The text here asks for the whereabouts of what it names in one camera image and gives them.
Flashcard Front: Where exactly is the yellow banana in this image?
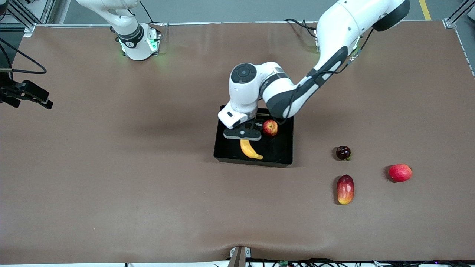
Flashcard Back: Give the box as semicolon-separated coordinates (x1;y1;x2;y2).
240;139;263;160

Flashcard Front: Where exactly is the red yellow apple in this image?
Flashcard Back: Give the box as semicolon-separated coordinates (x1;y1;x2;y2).
263;119;278;137

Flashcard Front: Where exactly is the black plastic box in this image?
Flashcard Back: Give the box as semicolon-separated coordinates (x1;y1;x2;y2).
213;105;295;168

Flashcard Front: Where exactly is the brown table mat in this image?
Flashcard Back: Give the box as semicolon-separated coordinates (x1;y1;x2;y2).
0;20;475;264

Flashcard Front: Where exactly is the dark red plum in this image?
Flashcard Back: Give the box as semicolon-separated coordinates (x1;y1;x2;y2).
336;145;352;161

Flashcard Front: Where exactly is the red yellow mango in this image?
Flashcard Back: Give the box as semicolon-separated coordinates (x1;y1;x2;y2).
337;174;355;205

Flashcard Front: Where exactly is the round red peach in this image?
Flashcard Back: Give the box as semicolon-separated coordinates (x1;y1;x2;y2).
389;164;413;183

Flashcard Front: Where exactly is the aluminium frame post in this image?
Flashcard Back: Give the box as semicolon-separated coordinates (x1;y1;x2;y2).
443;0;475;28
0;0;56;37

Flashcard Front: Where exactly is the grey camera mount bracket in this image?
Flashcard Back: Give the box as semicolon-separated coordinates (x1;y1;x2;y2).
230;246;252;267

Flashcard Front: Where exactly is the black base power cable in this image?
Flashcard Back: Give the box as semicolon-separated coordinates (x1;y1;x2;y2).
285;18;318;37
139;0;154;24

